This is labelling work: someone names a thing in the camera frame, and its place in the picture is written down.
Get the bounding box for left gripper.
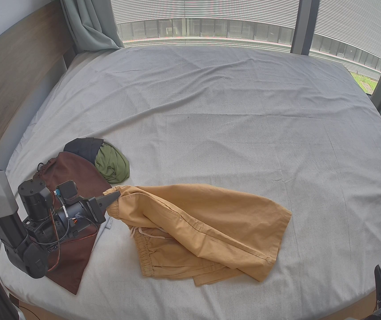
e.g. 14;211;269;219
56;195;107;228

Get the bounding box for tan shorts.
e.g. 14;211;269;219
103;184;292;286

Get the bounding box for white garment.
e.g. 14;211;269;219
92;217;114;249

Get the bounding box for brown shorts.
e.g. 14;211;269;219
32;151;112;295

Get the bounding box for green garment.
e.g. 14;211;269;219
94;141;131;184

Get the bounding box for black garment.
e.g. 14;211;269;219
63;138;105;166

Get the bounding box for bed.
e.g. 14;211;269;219
0;0;381;320

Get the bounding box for window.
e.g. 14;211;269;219
105;0;381;96

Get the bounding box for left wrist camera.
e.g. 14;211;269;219
55;180;78;206

